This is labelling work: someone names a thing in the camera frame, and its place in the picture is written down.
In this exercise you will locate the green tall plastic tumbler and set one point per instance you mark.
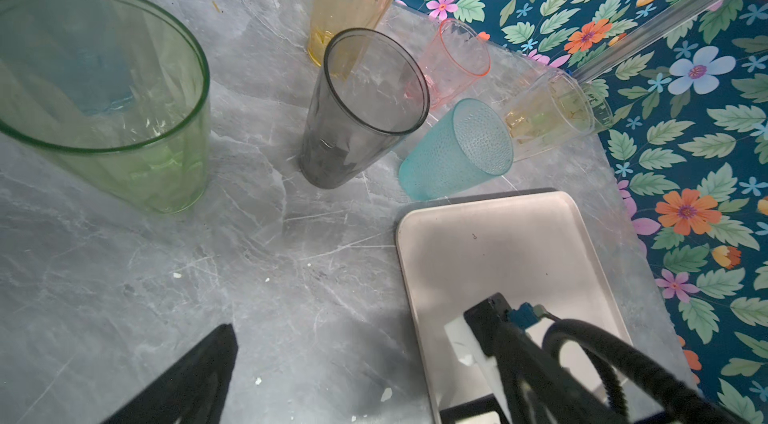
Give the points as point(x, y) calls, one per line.
point(113, 91)

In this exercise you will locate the beige plastic tray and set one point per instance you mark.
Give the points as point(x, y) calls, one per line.
point(531, 248)

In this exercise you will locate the amber short plastic cup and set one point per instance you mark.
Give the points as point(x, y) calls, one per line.
point(553, 110)

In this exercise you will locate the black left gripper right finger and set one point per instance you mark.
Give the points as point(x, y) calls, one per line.
point(535, 388)

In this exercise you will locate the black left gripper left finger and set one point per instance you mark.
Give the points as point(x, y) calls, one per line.
point(193, 390)

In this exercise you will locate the teal textured plastic cup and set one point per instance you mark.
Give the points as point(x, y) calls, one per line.
point(468, 146)

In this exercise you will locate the grey smoked plastic tumbler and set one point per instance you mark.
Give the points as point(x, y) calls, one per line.
point(370, 95)

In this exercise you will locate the aluminium frame corner post right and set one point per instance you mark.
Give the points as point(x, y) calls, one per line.
point(671, 18)

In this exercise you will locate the pink short plastic cup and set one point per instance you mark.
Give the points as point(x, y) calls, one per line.
point(455, 59)

